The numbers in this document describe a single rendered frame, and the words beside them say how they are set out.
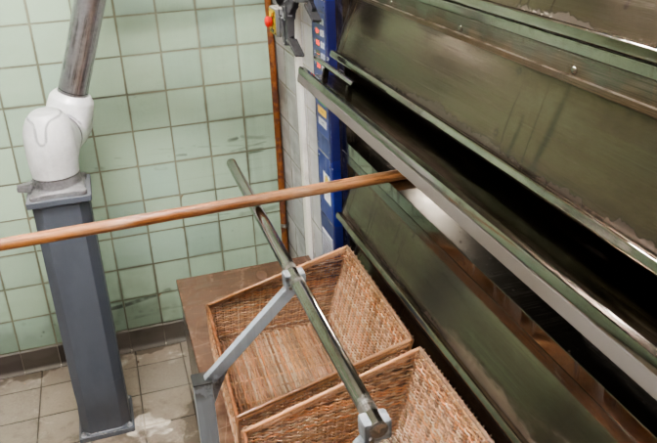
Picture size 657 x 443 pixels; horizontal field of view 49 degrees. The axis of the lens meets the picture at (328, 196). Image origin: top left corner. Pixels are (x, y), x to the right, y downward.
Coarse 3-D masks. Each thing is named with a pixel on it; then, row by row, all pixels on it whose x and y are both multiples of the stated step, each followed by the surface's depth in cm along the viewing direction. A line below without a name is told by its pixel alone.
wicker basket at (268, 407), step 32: (320, 256) 230; (352, 256) 226; (256, 288) 228; (320, 288) 235; (352, 288) 225; (224, 320) 229; (288, 320) 236; (352, 320) 221; (384, 320) 200; (256, 352) 225; (288, 352) 225; (320, 352) 224; (352, 352) 219; (384, 352) 183; (224, 384) 198; (256, 384) 211; (288, 384) 211; (320, 384) 181; (256, 416) 179
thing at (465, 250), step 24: (360, 144) 222; (384, 168) 203; (408, 192) 187; (432, 216) 174; (456, 240) 162; (480, 264) 152; (504, 288) 142; (528, 288) 142; (528, 312) 135; (552, 312) 134; (552, 336) 127; (576, 336) 127; (576, 360) 121; (600, 360) 121; (600, 384) 115; (624, 384) 115; (624, 408) 110; (648, 408) 110; (648, 432) 106
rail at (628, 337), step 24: (336, 96) 180; (360, 120) 164; (384, 144) 151; (456, 192) 123; (480, 216) 115; (504, 240) 108; (528, 264) 103; (576, 288) 94; (600, 312) 89; (624, 336) 85; (648, 360) 81
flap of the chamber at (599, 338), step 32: (320, 96) 191; (352, 96) 191; (384, 96) 196; (352, 128) 168; (384, 128) 164; (416, 128) 168; (448, 160) 147; (480, 160) 150; (480, 192) 131; (512, 192) 133; (512, 224) 118; (544, 224) 120; (576, 224) 122; (512, 256) 106; (544, 256) 107; (576, 256) 109; (608, 256) 110; (544, 288) 99; (608, 288) 100; (640, 288) 101; (576, 320) 93; (640, 320) 92; (608, 352) 87; (640, 384) 82
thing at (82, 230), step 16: (368, 176) 191; (384, 176) 192; (400, 176) 193; (272, 192) 184; (288, 192) 185; (304, 192) 186; (320, 192) 187; (176, 208) 177; (192, 208) 178; (208, 208) 179; (224, 208) 180; (80, 224) 172; (96, 224) 172; (112, 224) 172; (128, 224) 174; (144, 224) 175; (0, 240) 166; (16, 240) 167; (32, 240) 168; (48, 240) 169
